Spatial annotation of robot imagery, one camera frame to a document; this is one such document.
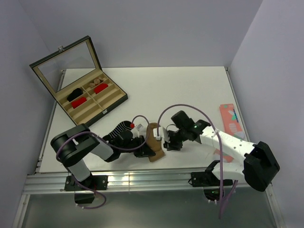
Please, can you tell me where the red rolled sock left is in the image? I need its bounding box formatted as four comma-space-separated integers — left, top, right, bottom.
71, 97, 87, 109

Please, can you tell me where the red rolled sock right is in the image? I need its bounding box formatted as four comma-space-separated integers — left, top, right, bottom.
94, 83, 108, 94

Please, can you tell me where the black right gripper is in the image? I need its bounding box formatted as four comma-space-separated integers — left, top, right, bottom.
163, 127, 188, 151

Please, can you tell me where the pink patterned sock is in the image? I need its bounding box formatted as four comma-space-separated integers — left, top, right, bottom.
213, 104, 246, 162

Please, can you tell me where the aluminium rail frame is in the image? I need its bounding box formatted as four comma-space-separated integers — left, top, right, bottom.
22, 67, 285, 228

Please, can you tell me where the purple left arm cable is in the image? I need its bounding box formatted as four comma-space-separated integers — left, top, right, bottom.
56, 115, 151, 209

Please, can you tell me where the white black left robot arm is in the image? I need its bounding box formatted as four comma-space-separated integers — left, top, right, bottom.
50, 121, 156, 190

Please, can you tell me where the black white striped sock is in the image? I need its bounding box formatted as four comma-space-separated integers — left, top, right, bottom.
103, 121, 132, 142

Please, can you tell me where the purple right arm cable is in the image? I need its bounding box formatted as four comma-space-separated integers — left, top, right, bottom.
156, 104, 238, 219

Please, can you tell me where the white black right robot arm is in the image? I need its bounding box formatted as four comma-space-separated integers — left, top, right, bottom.
159, 111, 280, 192

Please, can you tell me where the black compartment storage box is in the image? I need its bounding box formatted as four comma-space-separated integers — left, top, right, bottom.
30, 36, 128, 126

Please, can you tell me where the red rolled sock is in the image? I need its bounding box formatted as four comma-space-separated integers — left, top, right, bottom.
94, 83, 108, 94
71, 97, 87, 109

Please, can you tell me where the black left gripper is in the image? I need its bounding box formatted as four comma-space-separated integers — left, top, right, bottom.
120, 135, 155, 158

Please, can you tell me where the tan ribbed sock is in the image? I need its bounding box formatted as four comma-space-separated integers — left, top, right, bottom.
146, 123, 165, 162

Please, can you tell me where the beige rolled sock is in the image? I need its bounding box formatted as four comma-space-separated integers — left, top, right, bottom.
89, 76, 104, 88

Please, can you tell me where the black rolled sock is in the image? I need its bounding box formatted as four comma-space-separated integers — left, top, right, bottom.
67, 88, 83, 102

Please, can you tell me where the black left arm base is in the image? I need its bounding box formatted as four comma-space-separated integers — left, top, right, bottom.
64, 174, 108, 209

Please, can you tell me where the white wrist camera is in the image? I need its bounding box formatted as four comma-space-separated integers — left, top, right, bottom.
134, 124, 143, 133
153, 127, 170, 149

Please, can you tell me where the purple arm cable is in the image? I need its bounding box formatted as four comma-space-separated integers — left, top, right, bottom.
56, 115, 151, 209
156, 104, 238, 219

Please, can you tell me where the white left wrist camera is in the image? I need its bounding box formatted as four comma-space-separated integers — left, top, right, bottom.
134, 124, 143, 133

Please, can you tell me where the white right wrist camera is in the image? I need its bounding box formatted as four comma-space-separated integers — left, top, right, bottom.
153, 127, 170, 149

